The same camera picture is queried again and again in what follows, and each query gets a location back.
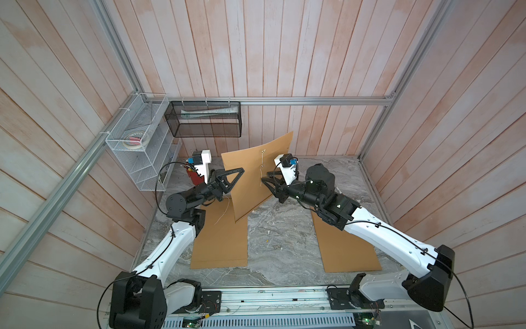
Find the horizontal aluminium wall rail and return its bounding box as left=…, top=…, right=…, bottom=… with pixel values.
left=147, top=94, right=394, bottom=106

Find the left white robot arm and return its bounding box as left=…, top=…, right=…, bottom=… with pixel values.
left=108, top=168, right=245, bottom=328

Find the tape roll on shelf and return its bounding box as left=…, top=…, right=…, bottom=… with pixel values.
left=122, top=131, right=149, bottom=151

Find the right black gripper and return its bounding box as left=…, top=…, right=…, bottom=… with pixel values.
left=263, top=173, right=325, bottom=214

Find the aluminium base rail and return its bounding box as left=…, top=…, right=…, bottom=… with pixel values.
left=104, top=283, right=445, bottom=319

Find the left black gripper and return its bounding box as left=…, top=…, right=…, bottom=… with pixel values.
left=188, top=167, right=244, bottom=208

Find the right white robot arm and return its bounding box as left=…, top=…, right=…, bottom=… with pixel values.
left=231, top=154, right=456, bottom=312

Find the brown kraft file bag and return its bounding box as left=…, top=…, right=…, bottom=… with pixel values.
left=190, top=198, right=248, bottom=270

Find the red metal pencil bucket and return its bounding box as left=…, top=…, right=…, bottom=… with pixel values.
left=186, top=167, right=205, bottom=186

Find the black mesh wall basket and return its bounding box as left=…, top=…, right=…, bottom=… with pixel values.
left=164, top=100, right=242, bottom=138

